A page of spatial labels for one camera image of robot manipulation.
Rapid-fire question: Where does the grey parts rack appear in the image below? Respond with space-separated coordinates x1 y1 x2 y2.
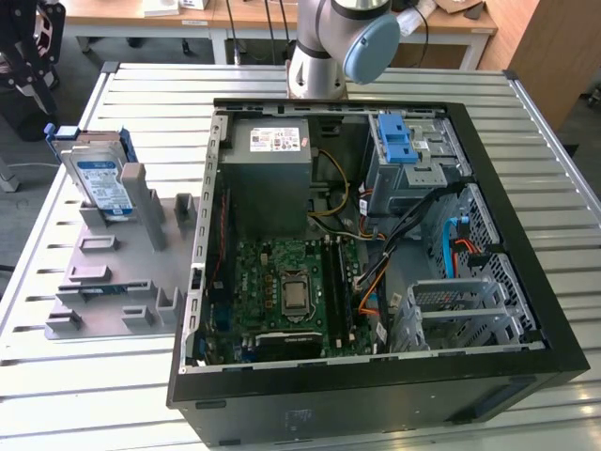
44 163 203 339

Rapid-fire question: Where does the wooden desk white frame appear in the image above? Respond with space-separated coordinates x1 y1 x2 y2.
65 0 499 71

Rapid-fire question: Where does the white red wire bundle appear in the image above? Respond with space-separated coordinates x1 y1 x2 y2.
323 186 384 241

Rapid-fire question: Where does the black graphics card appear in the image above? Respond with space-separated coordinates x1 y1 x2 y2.
253 330 326 362

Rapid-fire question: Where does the grey optical drive cage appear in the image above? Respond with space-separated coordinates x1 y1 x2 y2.
365 112 473 217

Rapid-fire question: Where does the grey metal stand foot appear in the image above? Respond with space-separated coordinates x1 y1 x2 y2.
0 154 21 194

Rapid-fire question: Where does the brown cardboard piece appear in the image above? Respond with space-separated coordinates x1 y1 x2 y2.
436 0 485 20

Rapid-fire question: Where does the black RAM slot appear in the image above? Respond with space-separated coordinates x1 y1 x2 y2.
326 237 342 348
338 239 354 343

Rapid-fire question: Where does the silver CPU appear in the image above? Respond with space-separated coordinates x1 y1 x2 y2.
281 277 311 311

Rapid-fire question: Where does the blue plastic drive latch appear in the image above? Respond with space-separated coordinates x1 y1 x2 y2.
378 115 419 165

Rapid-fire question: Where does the silver disk bay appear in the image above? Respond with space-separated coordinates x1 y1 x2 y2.
392 276 539 353

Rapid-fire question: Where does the hard disk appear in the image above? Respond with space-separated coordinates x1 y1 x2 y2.
42 124 138 222

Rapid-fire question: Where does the CPU socket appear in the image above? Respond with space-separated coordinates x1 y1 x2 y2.
277 268 316 325

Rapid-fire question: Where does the white book stack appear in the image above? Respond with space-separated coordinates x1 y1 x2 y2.
143 0 182 18

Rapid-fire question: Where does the green motherboard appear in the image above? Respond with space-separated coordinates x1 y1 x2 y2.
206 234 391 365

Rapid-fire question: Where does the red orange yellow power wire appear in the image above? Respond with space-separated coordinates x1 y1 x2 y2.
357 238 490 317

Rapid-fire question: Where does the black open PC case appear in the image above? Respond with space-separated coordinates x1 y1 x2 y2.
166 97 592 447

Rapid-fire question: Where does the grey power supply unit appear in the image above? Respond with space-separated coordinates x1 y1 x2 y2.
219 117 315 241

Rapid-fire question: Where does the black cable bundle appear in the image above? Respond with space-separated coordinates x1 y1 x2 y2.
354 180 466 292

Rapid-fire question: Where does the yellow black wire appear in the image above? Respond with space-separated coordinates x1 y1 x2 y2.
307 148 351 218

